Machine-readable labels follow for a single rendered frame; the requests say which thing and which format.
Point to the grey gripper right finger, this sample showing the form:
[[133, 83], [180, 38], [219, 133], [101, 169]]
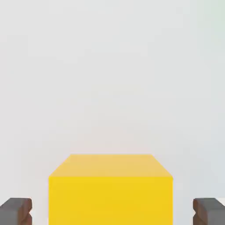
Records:
[[211, 212]]

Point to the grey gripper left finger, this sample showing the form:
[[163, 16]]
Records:
[[12, 212]]

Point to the small yellow cube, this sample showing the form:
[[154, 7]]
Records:
[[110, 198]]

